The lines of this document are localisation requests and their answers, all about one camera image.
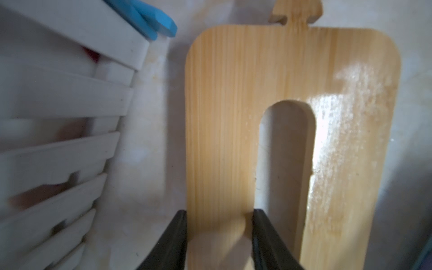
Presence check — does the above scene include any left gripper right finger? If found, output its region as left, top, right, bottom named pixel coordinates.
left=252, top=209, right=304, bottom=270

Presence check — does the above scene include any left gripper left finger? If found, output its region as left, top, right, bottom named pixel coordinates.
left=136, top=210, right=187, bottom=270

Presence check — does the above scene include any bamboo slotted lid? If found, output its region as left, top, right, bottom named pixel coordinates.
left=185, top=1, right=401, bottom=270

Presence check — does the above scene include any blue white toy crib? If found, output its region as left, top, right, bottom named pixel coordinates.
left=1, top=1, right=177, bottom=270

